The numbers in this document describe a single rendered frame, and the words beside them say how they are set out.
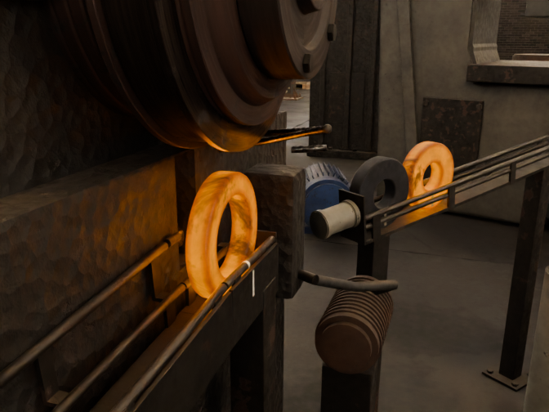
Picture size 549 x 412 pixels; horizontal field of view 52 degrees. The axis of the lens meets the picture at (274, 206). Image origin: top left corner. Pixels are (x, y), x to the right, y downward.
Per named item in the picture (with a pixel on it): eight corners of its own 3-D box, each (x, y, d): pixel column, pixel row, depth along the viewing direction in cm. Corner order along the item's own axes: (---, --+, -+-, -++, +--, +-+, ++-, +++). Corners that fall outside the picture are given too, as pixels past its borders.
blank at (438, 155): (398, 148, 124) (410, 150, 121) (444, 134, 132) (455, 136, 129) (398, 214, 129) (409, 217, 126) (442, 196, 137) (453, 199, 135)
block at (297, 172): (238, 293, 106) (237, 170, 99) (253, 277, 113) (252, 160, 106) (292, 302, 103) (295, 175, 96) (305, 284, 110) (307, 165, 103)
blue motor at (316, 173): (296, 242, 292) (298, 178, 282) (292, 209, 346) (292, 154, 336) (355, 242, 292) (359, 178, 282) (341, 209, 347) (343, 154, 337)
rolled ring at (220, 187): (257, 160, 86) (238, 158, 87) (204, 190, 69) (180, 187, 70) (258, 271, 92) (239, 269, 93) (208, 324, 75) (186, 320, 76)
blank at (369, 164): (345, 164, 115) (357, 167, 113) (398, 148, 124) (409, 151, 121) (348, 234, 121) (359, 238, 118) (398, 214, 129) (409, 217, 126)
